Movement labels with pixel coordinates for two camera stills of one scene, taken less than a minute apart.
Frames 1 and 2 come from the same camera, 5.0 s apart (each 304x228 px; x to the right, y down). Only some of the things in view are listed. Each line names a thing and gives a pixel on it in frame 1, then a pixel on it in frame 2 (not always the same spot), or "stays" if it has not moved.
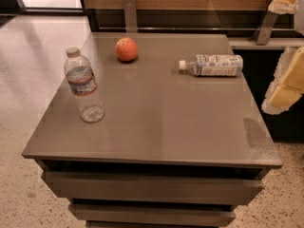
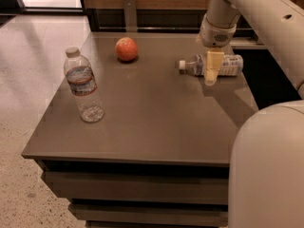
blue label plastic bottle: [214, 66] stays
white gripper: [299, 22] -> [216, 35]
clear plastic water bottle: [80, 73] stays
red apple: [125, 49] stays
